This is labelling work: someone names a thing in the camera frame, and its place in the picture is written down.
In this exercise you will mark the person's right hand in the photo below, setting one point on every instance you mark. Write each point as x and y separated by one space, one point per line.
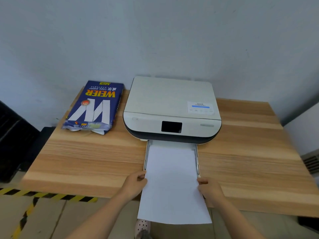
211 192

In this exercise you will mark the person's left hand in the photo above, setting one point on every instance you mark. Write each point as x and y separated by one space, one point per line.
135 185

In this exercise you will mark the white paper sheets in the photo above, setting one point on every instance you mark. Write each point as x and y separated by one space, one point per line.
172 184

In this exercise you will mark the white printer tray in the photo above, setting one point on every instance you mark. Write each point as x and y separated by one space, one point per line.
174 142

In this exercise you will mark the blue copy paper ream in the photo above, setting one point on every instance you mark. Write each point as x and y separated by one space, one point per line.
97 104

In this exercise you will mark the person's left forearm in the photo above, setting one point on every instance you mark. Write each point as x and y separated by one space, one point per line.
102 219

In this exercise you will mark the person's right forearm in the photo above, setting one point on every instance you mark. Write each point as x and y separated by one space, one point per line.
236 221

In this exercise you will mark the white printer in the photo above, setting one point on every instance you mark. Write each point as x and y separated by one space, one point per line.
169 97

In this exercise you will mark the white perforated clog shoe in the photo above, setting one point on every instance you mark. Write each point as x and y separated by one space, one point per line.
142 225

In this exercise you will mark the patterned grey trousers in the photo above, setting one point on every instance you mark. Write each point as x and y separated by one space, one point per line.
144 235

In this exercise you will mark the yellow black hazard tape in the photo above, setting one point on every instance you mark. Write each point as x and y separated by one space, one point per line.
62 197
23 219

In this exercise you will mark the black flatbed scanner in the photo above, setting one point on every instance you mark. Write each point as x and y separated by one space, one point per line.
46 136

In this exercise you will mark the grey vent grille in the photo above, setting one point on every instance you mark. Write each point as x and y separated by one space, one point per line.
311 163

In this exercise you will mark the black plastic crate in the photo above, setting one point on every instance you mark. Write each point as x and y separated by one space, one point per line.
15 146

